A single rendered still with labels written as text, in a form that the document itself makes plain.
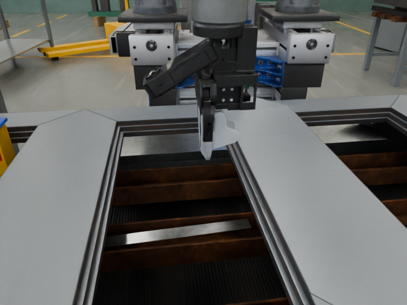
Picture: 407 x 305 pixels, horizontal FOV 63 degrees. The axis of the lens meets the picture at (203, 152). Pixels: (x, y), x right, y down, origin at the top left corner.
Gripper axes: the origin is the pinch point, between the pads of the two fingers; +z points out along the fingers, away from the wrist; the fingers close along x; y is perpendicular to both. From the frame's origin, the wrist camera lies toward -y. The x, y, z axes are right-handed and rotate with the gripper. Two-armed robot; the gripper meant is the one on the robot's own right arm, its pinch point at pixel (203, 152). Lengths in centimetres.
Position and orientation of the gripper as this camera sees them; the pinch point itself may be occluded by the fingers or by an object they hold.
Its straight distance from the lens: 55.0
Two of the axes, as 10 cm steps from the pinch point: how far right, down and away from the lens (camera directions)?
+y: 9.9, -0.6, 1.1
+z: 0.0, 8.7, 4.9
